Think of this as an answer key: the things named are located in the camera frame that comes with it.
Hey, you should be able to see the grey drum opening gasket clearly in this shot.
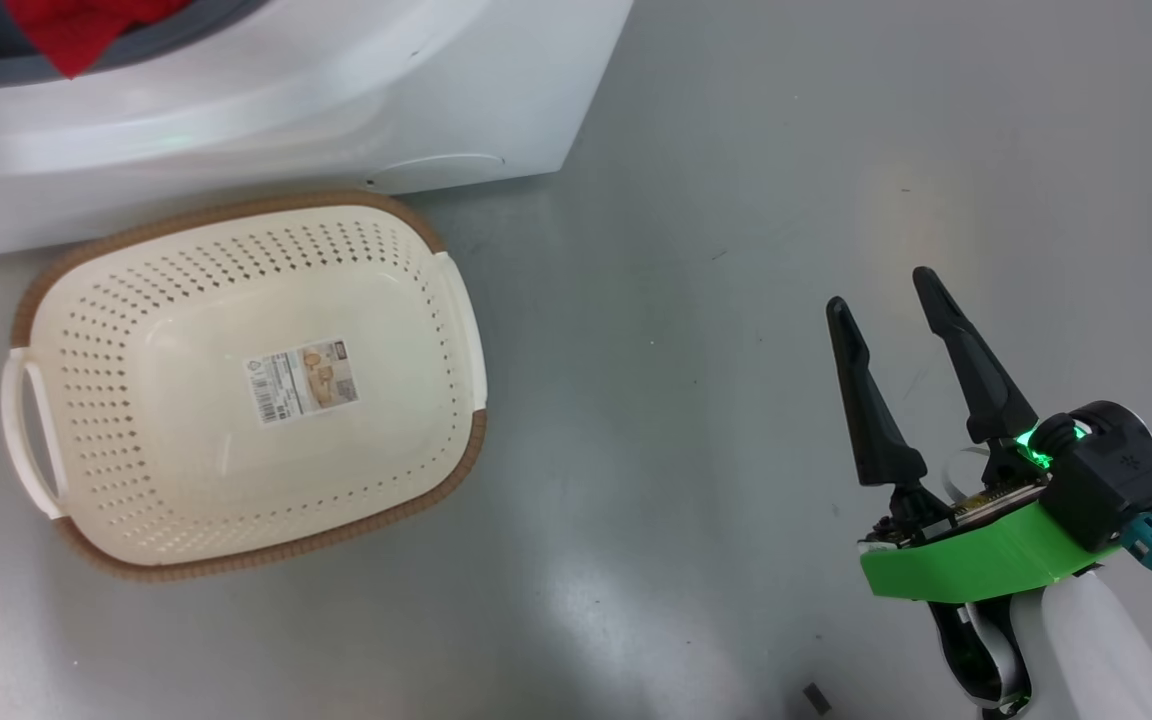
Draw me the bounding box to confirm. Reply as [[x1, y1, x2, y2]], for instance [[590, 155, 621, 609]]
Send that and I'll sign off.
[[0, 0, 269, 89]]

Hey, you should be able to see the white front-load washing machine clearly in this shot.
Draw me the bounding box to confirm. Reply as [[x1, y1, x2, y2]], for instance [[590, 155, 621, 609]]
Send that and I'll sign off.
[[0, 0, 635, 264]]

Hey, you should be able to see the cream perforated laundry basket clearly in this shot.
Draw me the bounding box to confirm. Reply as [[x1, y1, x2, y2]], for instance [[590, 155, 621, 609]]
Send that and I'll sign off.
[[1, 190, 489, 584]]

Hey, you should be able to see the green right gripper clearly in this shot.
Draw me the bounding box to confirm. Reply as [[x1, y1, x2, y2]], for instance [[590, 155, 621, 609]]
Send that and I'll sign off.
[[825, 266, 1127, 604]]

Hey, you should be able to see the red and white garment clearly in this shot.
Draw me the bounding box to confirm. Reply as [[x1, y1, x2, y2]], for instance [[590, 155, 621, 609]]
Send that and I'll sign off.
[[4, 0, 189, 79]]

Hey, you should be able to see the paper basket label sticker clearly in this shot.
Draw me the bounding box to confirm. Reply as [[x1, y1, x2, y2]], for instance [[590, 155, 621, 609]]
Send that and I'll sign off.
[[243, 338, 359, 426]]

